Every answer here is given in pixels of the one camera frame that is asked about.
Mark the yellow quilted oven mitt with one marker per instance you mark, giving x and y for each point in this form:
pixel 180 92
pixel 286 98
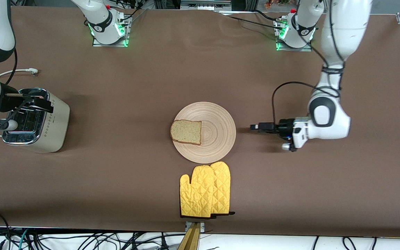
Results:
pixel 196 194
pixel 222 187

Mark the yellow wooden bar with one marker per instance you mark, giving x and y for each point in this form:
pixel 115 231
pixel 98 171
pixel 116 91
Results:
pixel 190 239

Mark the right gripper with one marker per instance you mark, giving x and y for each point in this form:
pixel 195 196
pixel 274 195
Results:
pixel 8 101

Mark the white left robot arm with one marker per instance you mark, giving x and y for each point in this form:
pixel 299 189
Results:
pixel 342 27

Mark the bread slice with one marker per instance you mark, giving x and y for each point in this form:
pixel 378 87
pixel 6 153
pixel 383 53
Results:
pixel 186 132

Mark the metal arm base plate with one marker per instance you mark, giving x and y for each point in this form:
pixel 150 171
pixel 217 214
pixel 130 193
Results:
pixel 293 49
pixel 99 44

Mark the round wooden plate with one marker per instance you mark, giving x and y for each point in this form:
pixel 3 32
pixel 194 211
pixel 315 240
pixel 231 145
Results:
pixel 217 139

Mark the table cover sheet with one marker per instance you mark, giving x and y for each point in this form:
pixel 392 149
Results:
pixel 134 69

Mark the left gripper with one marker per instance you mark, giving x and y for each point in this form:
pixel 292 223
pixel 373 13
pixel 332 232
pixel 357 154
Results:
pixel 284 126

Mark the beige and chrome toaster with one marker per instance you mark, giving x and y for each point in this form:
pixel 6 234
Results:
pixel 56 128

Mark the silver metal equipment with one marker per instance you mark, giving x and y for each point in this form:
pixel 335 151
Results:
pixel 203 5

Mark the orange background object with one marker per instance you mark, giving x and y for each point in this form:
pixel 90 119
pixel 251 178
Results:
pixel 276 3

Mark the small silver metal bracket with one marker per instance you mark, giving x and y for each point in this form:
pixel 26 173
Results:
pixel 202 227

